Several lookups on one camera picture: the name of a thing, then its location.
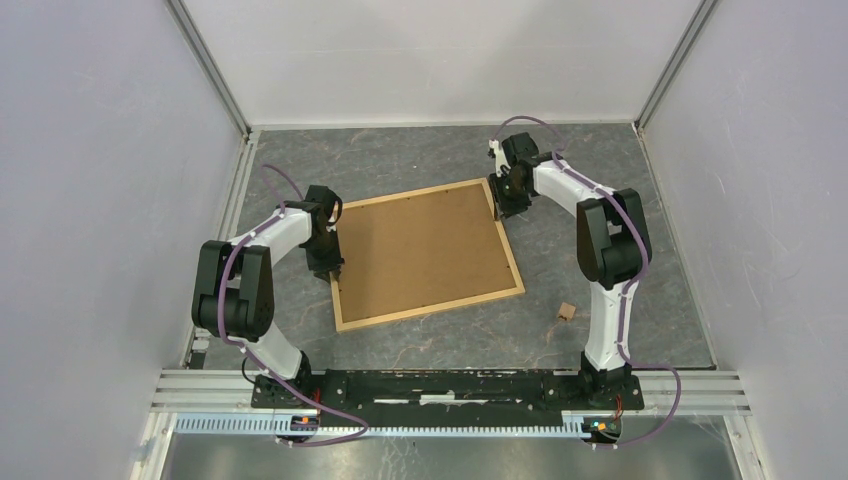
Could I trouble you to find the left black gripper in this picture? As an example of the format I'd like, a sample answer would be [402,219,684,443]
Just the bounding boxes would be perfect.
[303,228,345,284]

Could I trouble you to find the wooden picture frame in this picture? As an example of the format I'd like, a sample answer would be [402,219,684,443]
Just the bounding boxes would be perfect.
[329,177,527,333]

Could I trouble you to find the brown backing board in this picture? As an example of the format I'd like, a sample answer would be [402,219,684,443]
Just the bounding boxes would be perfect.
[333,184,518,324]

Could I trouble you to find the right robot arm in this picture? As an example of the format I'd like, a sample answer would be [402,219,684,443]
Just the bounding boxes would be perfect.
[488,133,651,408]

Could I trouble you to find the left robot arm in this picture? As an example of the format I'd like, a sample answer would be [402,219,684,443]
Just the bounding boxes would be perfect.
[191,185,344,408]

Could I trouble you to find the small brown cube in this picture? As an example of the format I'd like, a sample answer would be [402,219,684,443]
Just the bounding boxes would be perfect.
[557,302,576,322]

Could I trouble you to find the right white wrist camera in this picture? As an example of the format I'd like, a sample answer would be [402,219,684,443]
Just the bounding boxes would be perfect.
[488,139,510,177]

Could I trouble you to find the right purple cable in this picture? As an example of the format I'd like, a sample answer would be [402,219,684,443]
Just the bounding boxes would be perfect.
[493,115,684,450]

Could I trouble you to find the purple cable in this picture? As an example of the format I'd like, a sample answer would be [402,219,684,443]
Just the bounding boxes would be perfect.
[493,115,684,450]
[217,164,371,448]

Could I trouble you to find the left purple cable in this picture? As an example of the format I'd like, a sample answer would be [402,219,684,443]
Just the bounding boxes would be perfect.
[217,164,371,448]

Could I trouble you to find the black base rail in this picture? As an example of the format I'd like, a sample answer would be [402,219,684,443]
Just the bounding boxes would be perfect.
[251,368,644,432]

